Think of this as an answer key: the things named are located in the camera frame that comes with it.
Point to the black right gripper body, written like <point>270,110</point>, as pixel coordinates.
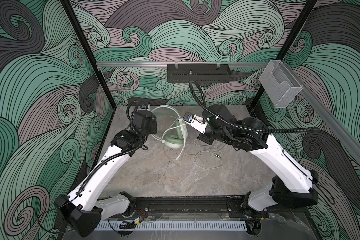
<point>207,137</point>

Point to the mint green headphones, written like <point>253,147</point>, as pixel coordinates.
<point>175,136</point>

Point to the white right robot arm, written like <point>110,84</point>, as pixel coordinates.
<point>293,185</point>

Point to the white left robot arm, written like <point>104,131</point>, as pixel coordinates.
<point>81,208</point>

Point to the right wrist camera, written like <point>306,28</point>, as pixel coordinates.
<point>196,122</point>

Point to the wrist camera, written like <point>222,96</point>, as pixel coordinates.
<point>145,106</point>
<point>196,122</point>

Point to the black perforated wall tray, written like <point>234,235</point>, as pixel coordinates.
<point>202,74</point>

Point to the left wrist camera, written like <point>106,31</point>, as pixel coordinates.
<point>145,106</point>

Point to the clear plastic wall bin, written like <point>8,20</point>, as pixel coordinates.
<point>281,83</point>

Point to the aluminium wall rail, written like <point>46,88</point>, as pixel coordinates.
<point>154,64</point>

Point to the white slotted cable duct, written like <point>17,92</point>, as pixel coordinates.
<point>177,226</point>

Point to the black frame post right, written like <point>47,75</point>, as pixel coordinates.
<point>298,25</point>

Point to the black frame post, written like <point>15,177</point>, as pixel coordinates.
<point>83,41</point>
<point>298,25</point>

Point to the black frame post left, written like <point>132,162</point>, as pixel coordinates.
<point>83,41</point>

